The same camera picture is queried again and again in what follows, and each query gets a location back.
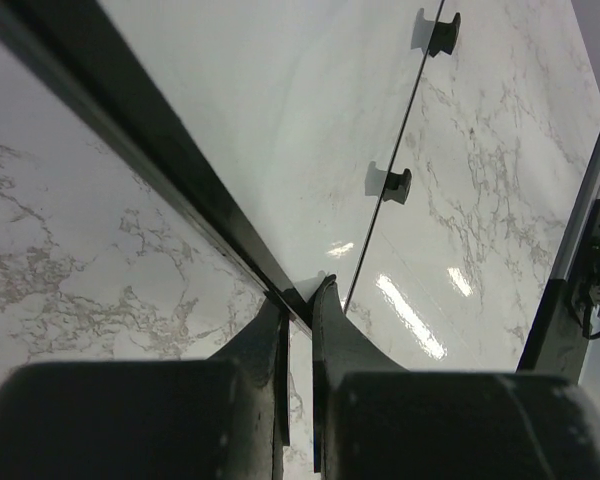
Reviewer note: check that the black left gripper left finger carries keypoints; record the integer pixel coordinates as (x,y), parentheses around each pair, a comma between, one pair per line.
(224,417)

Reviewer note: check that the aluminium right corner post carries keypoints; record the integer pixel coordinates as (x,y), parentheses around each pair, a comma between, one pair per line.
(555,345)

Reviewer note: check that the black-framed small whiteboard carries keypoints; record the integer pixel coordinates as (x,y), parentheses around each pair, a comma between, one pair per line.
(174,163)

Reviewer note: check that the black whiteboard stand foot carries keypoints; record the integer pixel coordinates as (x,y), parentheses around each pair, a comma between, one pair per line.
(434,37)
(387,185)

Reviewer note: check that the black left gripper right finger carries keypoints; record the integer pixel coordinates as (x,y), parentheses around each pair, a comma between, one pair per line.
(374,419)

